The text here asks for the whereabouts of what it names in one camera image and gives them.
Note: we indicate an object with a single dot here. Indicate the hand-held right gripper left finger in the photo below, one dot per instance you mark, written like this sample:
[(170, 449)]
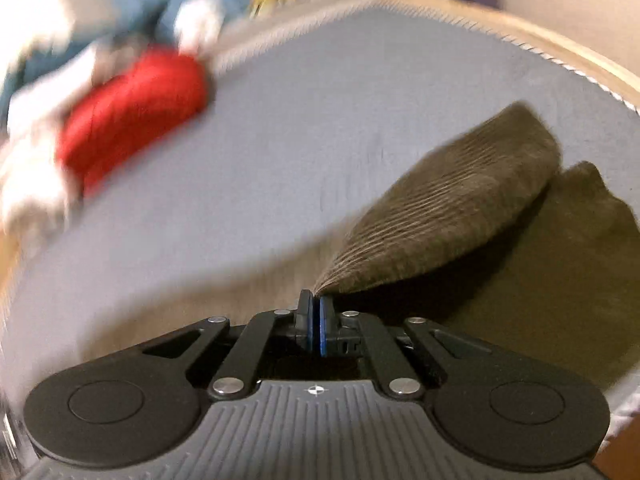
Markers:
[(309, 325)]

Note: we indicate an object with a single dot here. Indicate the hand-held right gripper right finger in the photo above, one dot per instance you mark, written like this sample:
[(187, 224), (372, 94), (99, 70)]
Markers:
[(326, 327)]

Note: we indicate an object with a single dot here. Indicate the red folded quilt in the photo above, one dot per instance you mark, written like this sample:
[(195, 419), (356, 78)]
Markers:
[(135, 105)]

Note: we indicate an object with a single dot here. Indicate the white fluffy folded blanket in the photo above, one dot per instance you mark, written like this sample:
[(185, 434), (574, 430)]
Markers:
[(30, 185)]

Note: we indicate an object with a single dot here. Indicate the white mushroom plush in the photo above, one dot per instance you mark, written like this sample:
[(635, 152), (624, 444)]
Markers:
[(200, 20)]

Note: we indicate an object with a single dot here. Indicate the wooden bed frame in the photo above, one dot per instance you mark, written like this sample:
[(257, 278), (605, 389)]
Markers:
[(575, 55)]

